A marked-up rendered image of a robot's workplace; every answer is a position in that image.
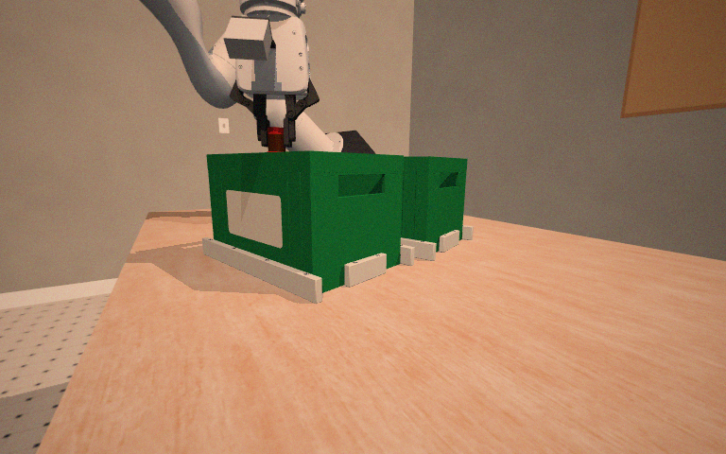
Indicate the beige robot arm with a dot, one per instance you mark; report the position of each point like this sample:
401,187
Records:
246,38

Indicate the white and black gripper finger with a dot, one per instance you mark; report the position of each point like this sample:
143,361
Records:
258,108
294,110

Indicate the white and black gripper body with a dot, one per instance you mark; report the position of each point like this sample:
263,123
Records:
287,70

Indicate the green crate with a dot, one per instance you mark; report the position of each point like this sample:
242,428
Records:
314,211
432,197

